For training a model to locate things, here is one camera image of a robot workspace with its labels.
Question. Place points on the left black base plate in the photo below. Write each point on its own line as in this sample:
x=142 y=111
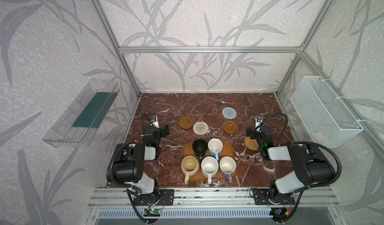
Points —
x=157 y=198

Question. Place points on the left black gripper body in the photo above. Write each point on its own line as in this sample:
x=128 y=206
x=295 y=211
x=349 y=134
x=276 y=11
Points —
x=162 y=131

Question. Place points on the white wire mesh basket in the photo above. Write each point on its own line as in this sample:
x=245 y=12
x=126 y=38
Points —
x=321 y=110

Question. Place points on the green circuit board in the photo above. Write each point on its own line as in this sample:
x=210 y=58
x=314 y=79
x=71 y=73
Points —
x=152 y=212

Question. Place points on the brown rectangular tray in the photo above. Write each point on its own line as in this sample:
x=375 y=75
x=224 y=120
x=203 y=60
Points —
x=226 y=152

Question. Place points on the tan rattan coaster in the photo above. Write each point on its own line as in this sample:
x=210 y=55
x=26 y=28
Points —
x=251 y=144

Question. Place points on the black mug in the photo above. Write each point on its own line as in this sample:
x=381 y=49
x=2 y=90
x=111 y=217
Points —
x=200 y=148

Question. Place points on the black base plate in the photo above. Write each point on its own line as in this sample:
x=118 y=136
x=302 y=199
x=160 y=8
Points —
x=271 y=196
x=157 y=198

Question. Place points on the brown wooden coaster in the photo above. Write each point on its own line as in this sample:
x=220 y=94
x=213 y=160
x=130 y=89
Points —
x=186 y=123
x=230 y=127

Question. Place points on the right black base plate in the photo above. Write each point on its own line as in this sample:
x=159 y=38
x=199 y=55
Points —
x=271 y=196

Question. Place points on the right controller with wires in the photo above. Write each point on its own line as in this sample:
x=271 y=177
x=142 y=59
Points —
x=280 y=212

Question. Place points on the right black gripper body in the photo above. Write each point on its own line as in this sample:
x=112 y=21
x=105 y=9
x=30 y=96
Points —
x=253 y=134

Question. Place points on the white woven round coaster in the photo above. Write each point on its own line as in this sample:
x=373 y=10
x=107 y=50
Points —
x=201 y=128

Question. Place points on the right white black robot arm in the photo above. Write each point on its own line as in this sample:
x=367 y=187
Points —
x=314 y=165

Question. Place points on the beige mug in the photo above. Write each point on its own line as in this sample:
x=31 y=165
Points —
x=190 y=167

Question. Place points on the pink object in basket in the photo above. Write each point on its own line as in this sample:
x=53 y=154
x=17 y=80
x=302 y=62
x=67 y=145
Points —
x=318 y=137

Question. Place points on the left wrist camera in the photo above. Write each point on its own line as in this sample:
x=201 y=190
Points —
x=154 y=121

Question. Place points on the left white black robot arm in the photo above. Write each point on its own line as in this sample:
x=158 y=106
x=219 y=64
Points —
x=126 y=168

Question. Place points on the white lilac-handled mug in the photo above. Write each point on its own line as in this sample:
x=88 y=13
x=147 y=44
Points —
x=228 y=167

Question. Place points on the aluminium front rail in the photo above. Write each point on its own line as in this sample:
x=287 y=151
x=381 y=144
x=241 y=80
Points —
x=204 y=197

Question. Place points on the clear plastic wall bin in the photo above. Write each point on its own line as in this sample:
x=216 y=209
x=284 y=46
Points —
x=77 y=126

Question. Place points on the light blue mug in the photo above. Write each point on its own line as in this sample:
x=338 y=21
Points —
x=215 y=147

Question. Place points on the grey blue woven coaster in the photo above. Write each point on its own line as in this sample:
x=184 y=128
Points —
x=229 y=113

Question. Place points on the aluminium cage frame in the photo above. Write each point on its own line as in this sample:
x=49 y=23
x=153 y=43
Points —
x=299 y=51

